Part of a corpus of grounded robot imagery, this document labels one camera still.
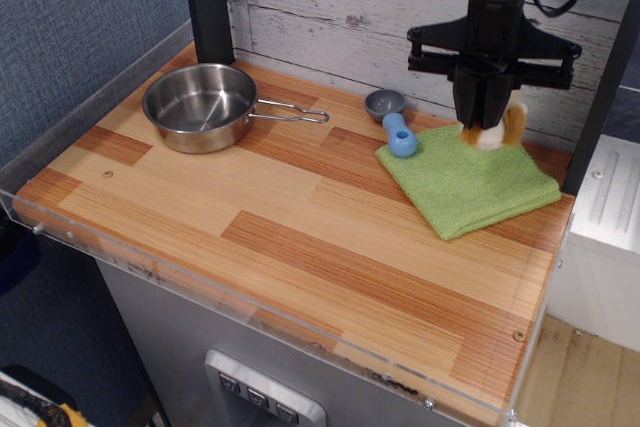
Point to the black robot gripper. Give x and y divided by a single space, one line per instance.
494 38

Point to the white and brown plush dog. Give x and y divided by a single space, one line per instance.
507 133

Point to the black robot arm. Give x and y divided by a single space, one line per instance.
491 52

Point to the blue and grey toy scoop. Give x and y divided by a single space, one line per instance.
387 107

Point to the green folded cloth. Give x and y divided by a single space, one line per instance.
459 189

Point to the silver button control panel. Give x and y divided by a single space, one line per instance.
261 391

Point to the grey toy appliance front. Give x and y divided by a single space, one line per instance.
173 333

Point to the clear acrylic table guard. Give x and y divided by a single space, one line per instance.
300 226

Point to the yellow object at bottom left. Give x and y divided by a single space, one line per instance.
64 415

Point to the dark right vertical post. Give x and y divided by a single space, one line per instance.
615 67

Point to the dark vertical post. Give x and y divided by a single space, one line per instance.
212 31
615 67

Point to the white aluminium rail block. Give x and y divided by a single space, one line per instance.
596 285

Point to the steel pot with wire handle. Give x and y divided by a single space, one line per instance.
205 108

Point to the dark left vertical post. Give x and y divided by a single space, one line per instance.
212 31

